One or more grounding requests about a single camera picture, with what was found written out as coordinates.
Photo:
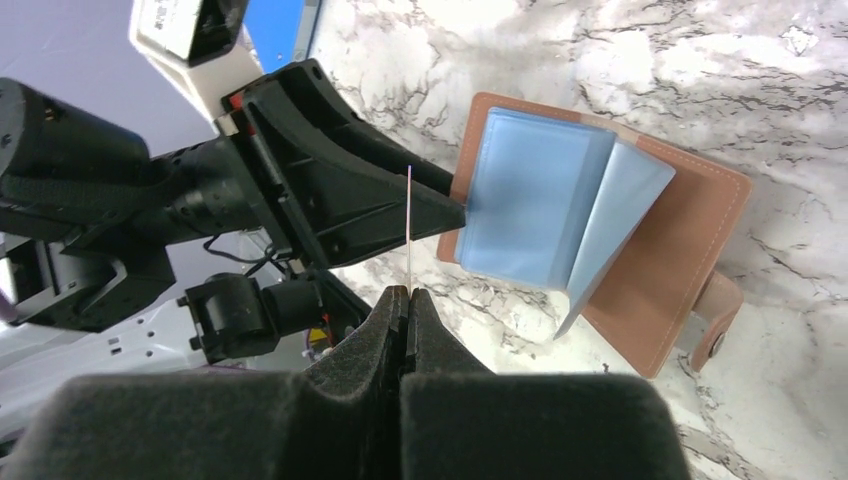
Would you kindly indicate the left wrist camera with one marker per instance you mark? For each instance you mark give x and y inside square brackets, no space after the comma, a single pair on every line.
[197,46]

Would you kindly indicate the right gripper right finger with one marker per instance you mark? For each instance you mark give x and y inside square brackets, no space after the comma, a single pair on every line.
[458,420]

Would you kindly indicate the credit card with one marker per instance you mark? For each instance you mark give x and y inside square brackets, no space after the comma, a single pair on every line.
[408,230]

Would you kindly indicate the brown leather card holder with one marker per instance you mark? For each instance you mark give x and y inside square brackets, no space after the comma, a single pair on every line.
[629,227]

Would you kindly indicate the blue folder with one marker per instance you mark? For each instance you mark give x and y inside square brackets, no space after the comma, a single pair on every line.
[281,30]

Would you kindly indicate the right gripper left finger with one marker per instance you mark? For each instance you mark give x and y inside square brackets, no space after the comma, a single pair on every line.
[334,420]

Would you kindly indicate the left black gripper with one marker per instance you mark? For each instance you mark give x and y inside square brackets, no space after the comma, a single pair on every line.
[326,186]

